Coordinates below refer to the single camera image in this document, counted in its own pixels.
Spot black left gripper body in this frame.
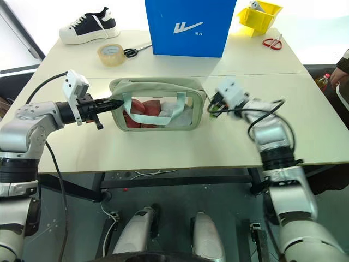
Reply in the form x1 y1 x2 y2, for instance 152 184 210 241
76 93 105 130

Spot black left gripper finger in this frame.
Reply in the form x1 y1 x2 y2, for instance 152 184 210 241
94 104 123 112
93 98 124 106

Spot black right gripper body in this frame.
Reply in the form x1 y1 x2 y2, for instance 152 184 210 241
212 92 232 111

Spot green plush keychain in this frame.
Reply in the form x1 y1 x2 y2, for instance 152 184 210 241
209 105 227 118

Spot green pouch with clear window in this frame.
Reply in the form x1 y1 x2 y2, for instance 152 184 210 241
109 77 207 133

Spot bystander bare hand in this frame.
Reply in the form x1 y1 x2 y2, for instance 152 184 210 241
329 67 349 88

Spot red soft item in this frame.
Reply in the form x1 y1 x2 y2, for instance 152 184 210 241
123 98 147 128
141 99 164 129

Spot white crumpled plastic wrap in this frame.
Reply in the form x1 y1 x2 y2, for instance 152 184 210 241
158 102 193 128

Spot clear packing tape roll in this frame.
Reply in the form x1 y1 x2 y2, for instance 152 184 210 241
97 43 127 67

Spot blue box with white logo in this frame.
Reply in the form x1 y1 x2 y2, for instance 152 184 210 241
143 0 237 58

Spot black and white sneaker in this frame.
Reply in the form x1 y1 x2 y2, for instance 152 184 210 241
58 7 121 46

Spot black furniture piece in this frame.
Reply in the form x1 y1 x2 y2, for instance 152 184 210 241
0 65 41 110

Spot yellow plastic bin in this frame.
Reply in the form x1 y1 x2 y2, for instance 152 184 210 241
236 0 284 38

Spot grey and white small box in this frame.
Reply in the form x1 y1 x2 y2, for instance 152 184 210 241
248 0 267 13

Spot yellow oil bottle red cap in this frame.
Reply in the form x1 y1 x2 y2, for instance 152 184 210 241
316 73 332 93

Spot silver right robot leg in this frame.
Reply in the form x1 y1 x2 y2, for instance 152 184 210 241
190 211 226 262

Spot silver robot leg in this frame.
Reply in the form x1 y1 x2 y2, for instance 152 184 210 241
113 206 160 256
190 211 226 262

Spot silver left robot leg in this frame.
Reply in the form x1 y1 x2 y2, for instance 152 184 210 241
113 206 160 256

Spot dark rounded robot torso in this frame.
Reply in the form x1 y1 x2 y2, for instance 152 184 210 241
95 251 219 262

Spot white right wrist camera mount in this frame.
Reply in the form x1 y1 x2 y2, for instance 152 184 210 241
214 77 250 106

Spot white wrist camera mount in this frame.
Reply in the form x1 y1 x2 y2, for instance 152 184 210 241
214 77 250 106
62 69 90 126

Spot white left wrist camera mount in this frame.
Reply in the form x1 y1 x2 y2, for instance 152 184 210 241
62 69 90 126

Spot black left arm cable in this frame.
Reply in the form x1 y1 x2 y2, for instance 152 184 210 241
26 71 69 260

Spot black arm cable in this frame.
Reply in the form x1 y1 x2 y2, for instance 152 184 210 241
26 71 69 260
207 97 298 153

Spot black handled scissors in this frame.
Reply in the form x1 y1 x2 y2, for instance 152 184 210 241
123 42 153 58

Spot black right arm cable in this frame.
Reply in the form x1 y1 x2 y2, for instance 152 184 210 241
207 97 298 153

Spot red handled scissors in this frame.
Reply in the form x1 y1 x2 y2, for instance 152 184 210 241
262 34 284 51

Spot thin white wire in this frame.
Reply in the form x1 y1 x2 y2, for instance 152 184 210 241
130 169 178 180

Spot black metal table frame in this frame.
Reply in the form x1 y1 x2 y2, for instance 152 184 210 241
38 166 270 203

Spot white cable with plug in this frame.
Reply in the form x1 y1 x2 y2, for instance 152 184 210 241
99 201 119 254

